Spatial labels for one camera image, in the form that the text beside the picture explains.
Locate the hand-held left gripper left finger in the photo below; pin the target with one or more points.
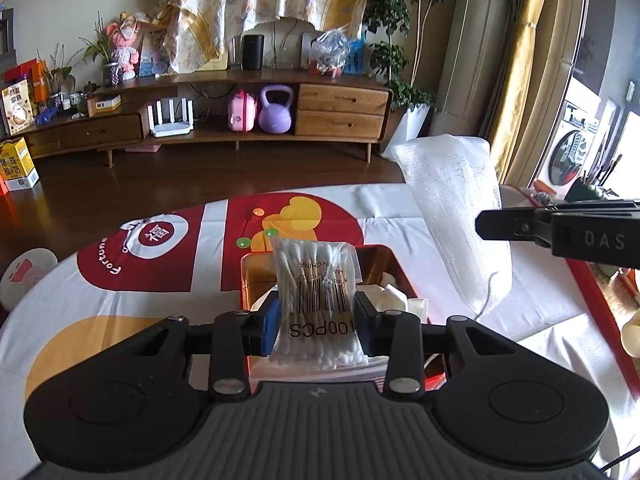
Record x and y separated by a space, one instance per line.
270 322

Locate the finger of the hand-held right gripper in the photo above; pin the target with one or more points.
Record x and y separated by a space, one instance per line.
590 204
515 225

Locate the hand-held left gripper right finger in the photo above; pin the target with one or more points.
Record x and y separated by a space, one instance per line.
362 325

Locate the cotton swab bag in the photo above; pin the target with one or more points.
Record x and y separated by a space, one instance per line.
315 280

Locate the red striped face mask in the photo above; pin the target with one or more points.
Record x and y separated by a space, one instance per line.
320 374

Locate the red tin box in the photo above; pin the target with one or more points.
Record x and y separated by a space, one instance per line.
380 260

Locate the dark green utensil holder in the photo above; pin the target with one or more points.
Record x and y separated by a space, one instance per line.
590 191

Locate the white washing machine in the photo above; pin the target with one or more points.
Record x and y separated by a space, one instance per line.
572 150

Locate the yellow curtain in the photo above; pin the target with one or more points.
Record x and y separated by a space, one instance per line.
522 85

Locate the white square planter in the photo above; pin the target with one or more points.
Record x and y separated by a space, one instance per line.
407 130

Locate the white standing air conditioner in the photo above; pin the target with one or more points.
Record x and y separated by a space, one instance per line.
475 50

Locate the purple kettlebell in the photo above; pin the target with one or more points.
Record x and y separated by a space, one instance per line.
275 117

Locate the pink toy case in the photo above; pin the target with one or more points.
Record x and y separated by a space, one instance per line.
242 112

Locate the wooden media cabinet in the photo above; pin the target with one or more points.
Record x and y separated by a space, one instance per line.
340 100

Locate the flat pink box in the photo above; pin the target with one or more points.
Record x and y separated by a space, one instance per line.
142 148

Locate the white router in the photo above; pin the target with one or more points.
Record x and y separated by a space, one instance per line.
171 120

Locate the blue bottle pack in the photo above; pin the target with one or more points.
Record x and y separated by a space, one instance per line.
356 57

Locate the tall green potted tree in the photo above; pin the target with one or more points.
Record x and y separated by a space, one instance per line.
390 15

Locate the white round stool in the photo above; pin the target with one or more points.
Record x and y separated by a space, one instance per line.
25 277

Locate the clear plastic bag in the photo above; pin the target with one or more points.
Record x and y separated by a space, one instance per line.
327 52

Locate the grey rectangular device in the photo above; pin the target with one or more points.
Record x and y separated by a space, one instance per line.
310 50

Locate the black cylinder speaker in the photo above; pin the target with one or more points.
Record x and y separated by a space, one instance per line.
252 52

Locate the clear drinking glass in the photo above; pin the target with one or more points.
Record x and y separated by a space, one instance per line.
236 52

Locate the small white box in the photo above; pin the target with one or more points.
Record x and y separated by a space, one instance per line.
105 105

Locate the leafy plant in striped vase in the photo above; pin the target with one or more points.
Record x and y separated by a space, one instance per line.
111 74

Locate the yellow carton box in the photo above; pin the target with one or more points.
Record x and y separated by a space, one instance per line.
17 165

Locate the blue toy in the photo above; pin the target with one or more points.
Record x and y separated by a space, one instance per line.
46 117

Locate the pink doll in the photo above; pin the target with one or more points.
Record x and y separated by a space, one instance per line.
125 50

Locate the small thin potted plant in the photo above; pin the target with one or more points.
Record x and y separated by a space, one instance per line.
56 80

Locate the brown drink mix box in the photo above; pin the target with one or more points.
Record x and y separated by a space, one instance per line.
17 107

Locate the red and orange boxes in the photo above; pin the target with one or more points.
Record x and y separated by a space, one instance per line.
30 72

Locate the black water dispenser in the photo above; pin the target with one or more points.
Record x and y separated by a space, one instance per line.
6 32

